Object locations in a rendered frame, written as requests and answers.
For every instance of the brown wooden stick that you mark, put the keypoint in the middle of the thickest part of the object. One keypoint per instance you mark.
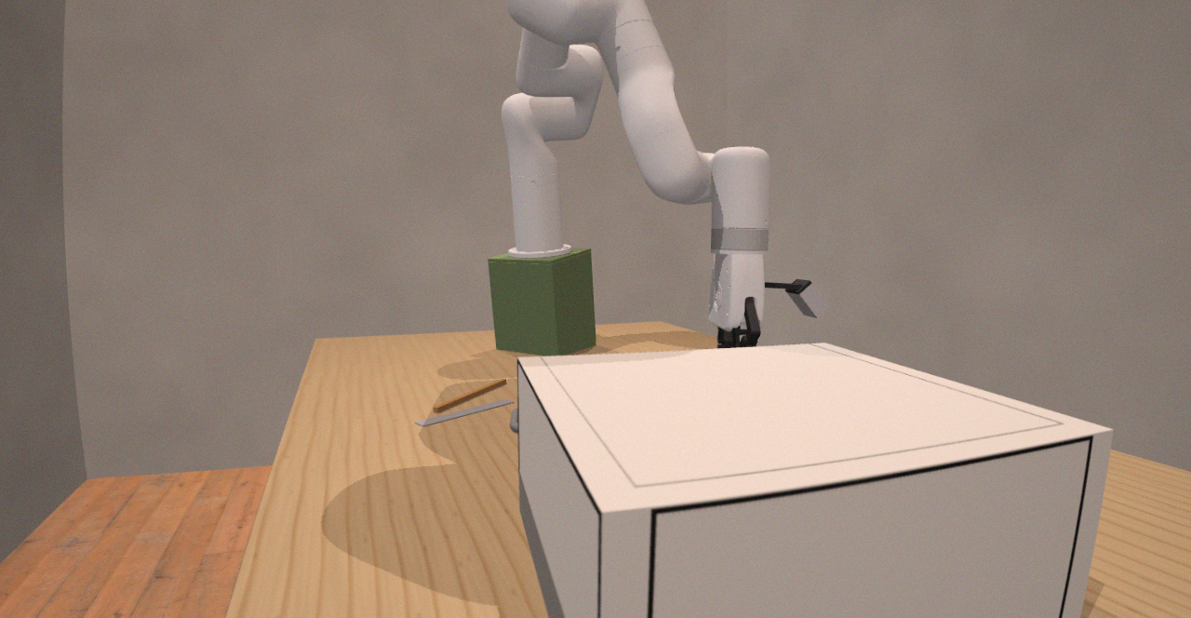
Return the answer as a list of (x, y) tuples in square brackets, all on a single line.
[(460, 399)]

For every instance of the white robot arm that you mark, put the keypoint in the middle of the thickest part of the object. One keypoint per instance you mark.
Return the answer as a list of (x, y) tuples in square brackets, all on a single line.
[(565, 82)]

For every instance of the grey flat bar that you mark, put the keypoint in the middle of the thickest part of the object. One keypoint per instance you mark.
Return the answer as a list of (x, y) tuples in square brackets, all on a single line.
[(461, 413)]

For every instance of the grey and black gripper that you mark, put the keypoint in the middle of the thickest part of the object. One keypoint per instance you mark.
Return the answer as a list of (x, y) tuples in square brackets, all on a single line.
[(737, 296)]

